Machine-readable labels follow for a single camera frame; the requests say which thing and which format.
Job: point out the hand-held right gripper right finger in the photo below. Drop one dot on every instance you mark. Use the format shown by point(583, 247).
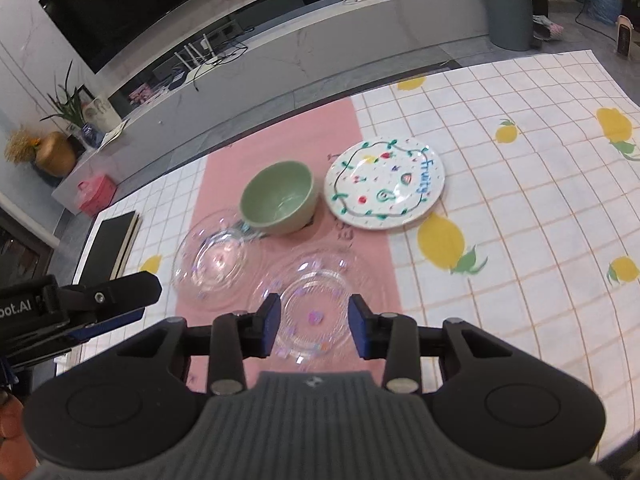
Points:
point(357, 325)

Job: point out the green ceramic bowl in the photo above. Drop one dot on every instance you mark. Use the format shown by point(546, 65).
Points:
point(275, 200)

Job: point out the dried yellow flowers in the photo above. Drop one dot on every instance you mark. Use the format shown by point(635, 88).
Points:
point(21, 145)

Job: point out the green plant in patterned pot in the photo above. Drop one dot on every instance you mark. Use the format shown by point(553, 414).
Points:
point(75, 105)

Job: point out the grey stone tv console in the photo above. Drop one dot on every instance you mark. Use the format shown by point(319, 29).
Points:
point(350, 25)

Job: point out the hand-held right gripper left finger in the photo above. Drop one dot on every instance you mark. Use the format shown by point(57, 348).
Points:
point(270, 321)

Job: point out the grey trash can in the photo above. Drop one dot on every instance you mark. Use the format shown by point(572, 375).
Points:
point(507, 10)

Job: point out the dark cabinet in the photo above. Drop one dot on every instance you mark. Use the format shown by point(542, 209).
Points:
point(22, 250)

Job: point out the black television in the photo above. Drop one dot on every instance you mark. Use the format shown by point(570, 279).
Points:
point(150, 5)

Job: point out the clear glass plate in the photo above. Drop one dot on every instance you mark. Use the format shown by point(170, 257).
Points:
point(217, 260)
point(312, 285)

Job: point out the pink printed placemat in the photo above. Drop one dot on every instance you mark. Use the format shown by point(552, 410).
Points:
point(300, 135)

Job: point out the white router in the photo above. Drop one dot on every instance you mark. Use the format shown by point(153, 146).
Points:
point(192, 52)

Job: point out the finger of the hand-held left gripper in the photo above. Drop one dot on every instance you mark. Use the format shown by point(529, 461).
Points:
point(110, 324)
point(125, 290)

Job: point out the white painted fruit plate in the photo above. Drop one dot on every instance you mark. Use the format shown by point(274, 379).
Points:
point(385, 180)

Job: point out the red plastic box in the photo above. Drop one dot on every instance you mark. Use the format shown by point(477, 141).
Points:
point(97, 195)

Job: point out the gold vase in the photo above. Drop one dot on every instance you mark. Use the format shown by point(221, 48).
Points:
point(54, 155)

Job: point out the black notebook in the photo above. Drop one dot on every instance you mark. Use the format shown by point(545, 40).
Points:
point(112, 245)

